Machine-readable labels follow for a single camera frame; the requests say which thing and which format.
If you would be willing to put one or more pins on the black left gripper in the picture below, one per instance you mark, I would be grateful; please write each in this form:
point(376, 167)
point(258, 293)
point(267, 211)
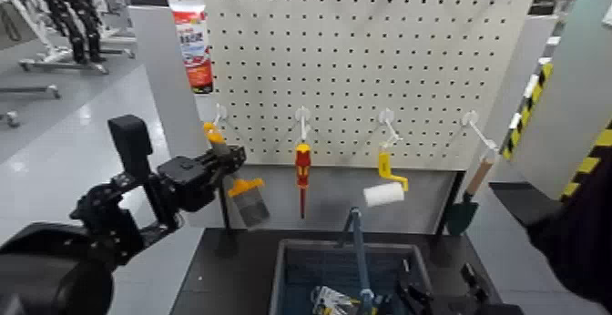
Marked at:
point(191, 183)

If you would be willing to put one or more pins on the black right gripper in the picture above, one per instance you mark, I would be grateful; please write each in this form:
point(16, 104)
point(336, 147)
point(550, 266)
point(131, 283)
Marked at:
point(473, 309)

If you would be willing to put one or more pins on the yellow grey paint brush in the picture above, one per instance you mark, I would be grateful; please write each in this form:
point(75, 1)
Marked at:
point(248, 203)

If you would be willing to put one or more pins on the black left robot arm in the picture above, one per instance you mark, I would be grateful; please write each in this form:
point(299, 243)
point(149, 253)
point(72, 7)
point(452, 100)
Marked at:
point(57, 269)

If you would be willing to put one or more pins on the grey plastic crate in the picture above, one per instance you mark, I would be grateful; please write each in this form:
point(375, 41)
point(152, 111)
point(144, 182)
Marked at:
point(278, 283)

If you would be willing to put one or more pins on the white peg hook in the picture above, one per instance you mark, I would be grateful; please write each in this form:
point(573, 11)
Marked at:
point(302, 116)
point(471, 118)
point(386, 116)
point(220, 113)

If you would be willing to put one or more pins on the red yellow screwdriver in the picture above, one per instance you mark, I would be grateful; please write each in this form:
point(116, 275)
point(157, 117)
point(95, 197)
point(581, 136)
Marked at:
point(302, 164)

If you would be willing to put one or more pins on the grey lower back panel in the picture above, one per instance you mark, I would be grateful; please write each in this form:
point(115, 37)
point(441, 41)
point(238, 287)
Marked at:
point(325, 197)

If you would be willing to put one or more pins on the white yellow packaged item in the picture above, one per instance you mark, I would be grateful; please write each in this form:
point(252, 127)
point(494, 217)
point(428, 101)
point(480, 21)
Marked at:
point(330, 302)

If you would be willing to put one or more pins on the white partition panel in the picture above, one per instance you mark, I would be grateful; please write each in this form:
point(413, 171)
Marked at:
point(158, 68)
point(521, 68)

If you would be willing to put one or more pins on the white red sealant tube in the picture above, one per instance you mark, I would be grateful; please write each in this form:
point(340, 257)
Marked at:
point(193, 44)

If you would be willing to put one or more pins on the black blurry foreground casing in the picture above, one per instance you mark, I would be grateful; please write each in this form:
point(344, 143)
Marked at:
point(578, 240)

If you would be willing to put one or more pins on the white pegboard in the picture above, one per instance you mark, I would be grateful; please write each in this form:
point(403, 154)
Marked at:
point(358, 68)

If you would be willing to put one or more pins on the grey stand leg with caster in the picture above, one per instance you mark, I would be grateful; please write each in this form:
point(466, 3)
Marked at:
point(33, 90)

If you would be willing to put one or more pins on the black background robot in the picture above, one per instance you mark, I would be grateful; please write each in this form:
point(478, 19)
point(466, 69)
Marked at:
point(71, 15)

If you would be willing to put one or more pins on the grey pillar with hazard stripes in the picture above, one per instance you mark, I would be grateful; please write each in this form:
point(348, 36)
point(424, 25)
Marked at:
point(569, 92)

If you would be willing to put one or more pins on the white background robot stand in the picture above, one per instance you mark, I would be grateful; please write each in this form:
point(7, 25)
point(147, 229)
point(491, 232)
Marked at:
point(33, 35)

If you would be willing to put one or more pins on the black pegboard frame post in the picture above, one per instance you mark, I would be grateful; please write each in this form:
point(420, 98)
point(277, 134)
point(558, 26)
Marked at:
point(223, 211)
point(449, 187)

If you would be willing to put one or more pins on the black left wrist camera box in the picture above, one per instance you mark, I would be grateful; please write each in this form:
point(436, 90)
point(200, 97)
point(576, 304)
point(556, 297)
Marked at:
point(130, 145)

